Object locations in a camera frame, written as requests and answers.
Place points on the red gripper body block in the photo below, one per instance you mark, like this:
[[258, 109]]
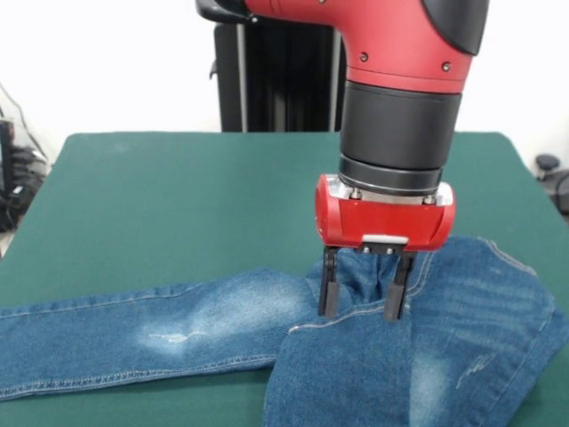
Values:
[[382, 222]]

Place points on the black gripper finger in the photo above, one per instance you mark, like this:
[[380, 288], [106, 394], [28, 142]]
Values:
[[395, 293], [328, 289]]

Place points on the blue denim jeans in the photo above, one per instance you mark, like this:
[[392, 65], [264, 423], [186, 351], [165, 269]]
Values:
[[178, 329]]

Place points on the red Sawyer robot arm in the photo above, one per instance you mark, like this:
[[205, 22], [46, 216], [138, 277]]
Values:
[[400, 89]]

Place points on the dark green table cloth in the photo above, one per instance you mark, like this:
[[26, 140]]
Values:
[[133, 200]]

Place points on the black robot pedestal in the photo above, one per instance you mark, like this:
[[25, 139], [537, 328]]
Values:
[[275, 89]]

